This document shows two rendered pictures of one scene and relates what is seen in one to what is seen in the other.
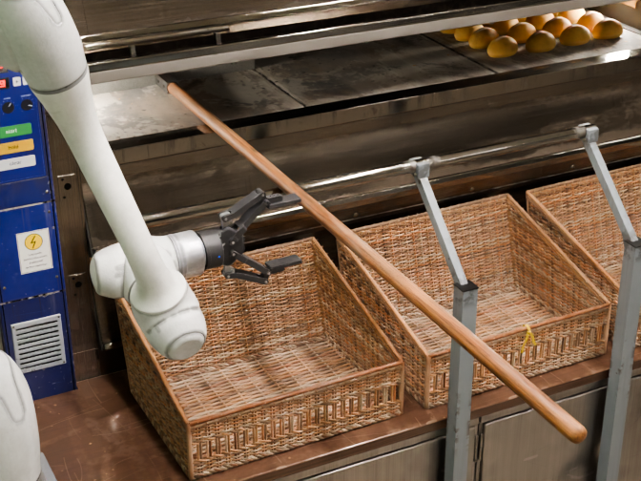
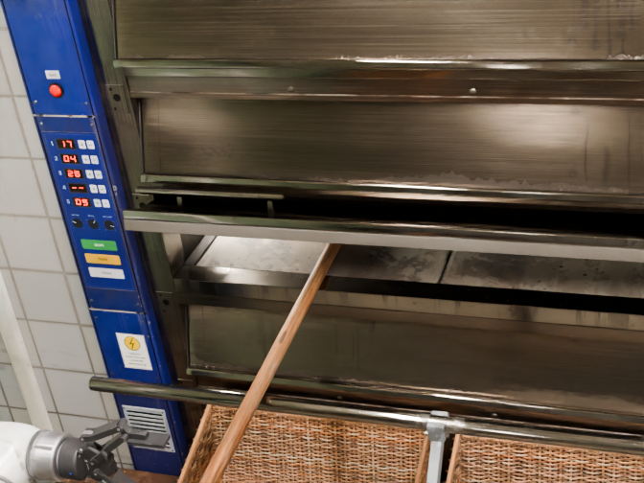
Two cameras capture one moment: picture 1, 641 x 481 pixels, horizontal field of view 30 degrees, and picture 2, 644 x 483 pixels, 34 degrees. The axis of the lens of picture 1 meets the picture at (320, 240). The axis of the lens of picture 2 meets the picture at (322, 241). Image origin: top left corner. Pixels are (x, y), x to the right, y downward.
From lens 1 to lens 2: 189 cm
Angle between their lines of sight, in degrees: 42
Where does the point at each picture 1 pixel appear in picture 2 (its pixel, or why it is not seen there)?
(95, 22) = (169, 161)
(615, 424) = not seen: outside the picture
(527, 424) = not seen: outside the picture
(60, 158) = (156, 276)
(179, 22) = (247, 177)
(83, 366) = not seen: hidden behind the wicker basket
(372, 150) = (517, 353)
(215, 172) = (322, 326)
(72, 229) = (175, 340)
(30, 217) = (126, 321)
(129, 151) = (221, 286)
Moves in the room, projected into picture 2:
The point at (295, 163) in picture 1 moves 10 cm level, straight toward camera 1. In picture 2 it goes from (415, 341) to (385, 365)
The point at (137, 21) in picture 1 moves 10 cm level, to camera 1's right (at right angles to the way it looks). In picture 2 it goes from (210, 168) to (242, 179)
